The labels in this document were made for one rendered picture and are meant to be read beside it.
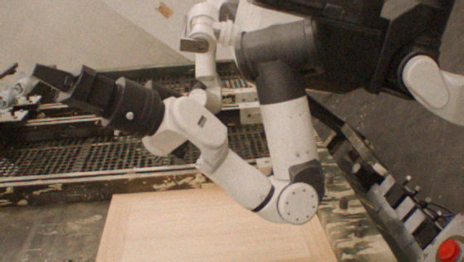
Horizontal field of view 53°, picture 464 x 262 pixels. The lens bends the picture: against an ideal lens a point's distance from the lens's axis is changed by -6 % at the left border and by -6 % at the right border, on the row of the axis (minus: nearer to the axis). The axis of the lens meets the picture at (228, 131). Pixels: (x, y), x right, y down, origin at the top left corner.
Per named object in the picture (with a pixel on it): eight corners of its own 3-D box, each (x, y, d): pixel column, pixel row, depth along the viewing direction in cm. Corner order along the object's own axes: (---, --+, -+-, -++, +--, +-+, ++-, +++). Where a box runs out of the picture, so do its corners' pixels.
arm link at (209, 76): (224, 114, 158) (222, 73, 159) (210, 109, 150) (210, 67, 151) (205, 115, 160) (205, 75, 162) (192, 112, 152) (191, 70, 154)
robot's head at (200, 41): (219, 13, 107) (185, 9, 107) (216, 37, 102) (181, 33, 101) (215, 34, 112) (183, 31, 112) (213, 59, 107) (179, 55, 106)
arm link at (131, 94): (67, 110, 69) (138, 138, 75) (89, 50, 71) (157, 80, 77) (50, 115, 80) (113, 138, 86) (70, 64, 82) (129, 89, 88)
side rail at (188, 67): (248, 79, 277) (247, 60, 272) (57, 94, 270) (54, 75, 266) (246, 75, 284) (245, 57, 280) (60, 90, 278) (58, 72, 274)
